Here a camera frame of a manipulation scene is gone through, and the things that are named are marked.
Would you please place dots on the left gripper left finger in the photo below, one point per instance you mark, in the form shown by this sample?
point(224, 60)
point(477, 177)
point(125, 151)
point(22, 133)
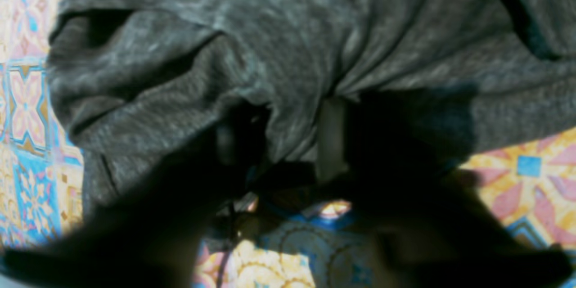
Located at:
point(150, 236)

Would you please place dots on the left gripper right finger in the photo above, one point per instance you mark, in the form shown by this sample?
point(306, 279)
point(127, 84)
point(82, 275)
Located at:
point(427, 226)

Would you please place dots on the grey t-shirt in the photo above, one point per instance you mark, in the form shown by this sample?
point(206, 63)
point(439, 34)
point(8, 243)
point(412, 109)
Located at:
point(133, 80)

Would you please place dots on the patterned tablecloth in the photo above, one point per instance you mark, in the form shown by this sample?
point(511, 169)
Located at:
point(283, 233)

